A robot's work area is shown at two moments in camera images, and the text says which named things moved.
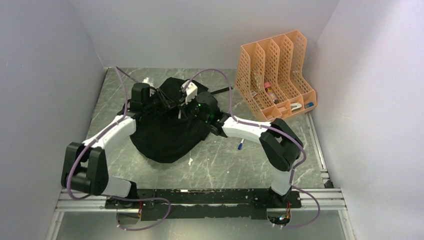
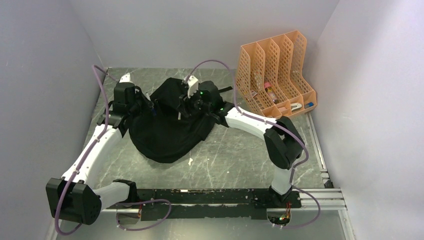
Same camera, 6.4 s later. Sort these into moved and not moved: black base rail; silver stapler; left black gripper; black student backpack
Moved: left black gripper
Not moved: silver stapler; black base rail; black student backpack
